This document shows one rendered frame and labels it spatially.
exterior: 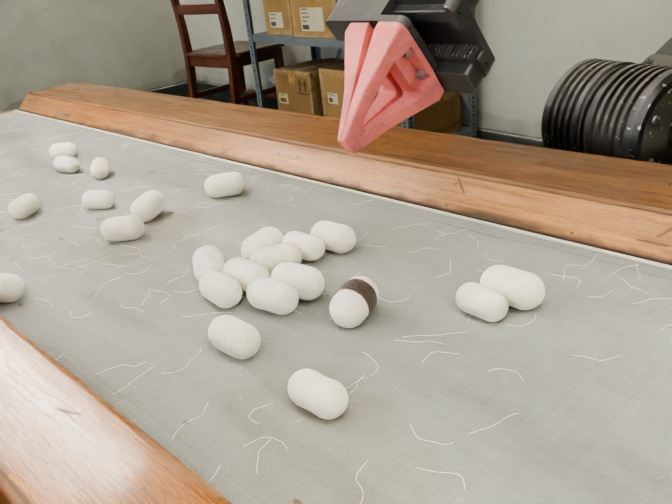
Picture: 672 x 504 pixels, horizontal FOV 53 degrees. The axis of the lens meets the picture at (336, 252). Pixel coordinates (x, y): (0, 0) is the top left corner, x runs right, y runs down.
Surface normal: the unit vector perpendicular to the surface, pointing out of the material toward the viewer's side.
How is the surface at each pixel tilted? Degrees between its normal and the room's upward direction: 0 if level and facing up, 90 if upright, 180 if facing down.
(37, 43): 90
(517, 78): 91
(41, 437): 0
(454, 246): 0
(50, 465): 0
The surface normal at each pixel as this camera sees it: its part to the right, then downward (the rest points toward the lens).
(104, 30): 0.64, 0.27
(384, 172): -0.57, -0.38
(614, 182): -0.10, -0.90
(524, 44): -0.77, 0.33
